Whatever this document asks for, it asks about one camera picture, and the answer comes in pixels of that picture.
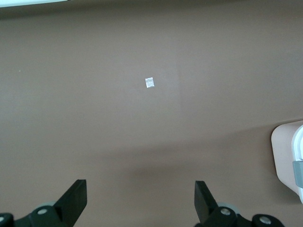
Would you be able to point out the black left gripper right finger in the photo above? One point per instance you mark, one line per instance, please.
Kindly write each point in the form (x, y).
(206, 210)

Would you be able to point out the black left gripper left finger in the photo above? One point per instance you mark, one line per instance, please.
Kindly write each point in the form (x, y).
(68, 208)

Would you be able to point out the white box lid grey latches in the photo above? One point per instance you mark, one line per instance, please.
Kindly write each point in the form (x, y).
(298, 146)

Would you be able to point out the pink plastic storage box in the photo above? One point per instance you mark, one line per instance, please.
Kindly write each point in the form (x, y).
(281, 153)

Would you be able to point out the brown table cover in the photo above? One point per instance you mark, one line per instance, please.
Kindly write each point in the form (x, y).
(94, 94)

